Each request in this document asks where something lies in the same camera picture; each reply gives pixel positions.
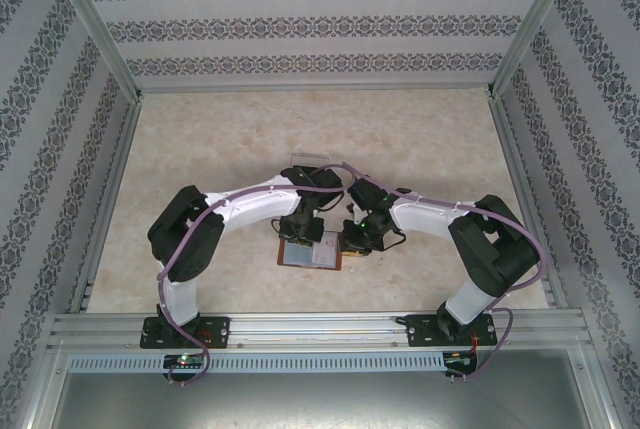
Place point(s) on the pink white credit card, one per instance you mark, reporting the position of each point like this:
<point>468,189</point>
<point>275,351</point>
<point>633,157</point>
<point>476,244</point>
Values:
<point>326,251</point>

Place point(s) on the brown leather card holder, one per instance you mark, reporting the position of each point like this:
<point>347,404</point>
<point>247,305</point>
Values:
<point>281,261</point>

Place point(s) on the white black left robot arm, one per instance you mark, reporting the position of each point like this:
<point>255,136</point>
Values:
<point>255,204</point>

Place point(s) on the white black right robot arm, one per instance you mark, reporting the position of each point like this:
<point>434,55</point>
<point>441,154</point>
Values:
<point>430,216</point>

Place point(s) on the clear acrylic box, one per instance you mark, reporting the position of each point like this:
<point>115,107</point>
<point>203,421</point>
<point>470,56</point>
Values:
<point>310,159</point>

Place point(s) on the right controller circuit board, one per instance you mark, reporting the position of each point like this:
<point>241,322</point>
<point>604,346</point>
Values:
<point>460,359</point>

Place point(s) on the controller circuit board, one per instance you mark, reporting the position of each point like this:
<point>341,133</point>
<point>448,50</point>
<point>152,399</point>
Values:
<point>185,361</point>
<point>460,359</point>

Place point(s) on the grey metal sheet panel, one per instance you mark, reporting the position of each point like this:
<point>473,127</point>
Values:
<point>320,401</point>

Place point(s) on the left controller circuit board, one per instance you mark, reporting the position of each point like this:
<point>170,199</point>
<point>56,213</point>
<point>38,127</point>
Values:
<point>185,361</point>

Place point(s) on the aluminium mounting rail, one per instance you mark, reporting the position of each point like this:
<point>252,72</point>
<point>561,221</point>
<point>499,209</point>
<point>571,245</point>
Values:
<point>320,331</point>

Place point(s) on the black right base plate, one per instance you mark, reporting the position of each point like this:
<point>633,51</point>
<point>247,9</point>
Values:
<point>420,331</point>

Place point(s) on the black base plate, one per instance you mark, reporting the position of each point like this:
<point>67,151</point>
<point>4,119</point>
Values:
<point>217,331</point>
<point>420,331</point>

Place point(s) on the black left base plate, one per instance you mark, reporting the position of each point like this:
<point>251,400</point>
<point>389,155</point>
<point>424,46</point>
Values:
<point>217,331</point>

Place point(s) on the aluminium table side rail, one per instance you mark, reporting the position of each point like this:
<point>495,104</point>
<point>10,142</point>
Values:
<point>527,199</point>
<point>107,199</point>

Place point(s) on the aluminium frame post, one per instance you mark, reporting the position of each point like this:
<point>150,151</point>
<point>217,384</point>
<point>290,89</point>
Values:
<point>95,29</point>
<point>535,24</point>

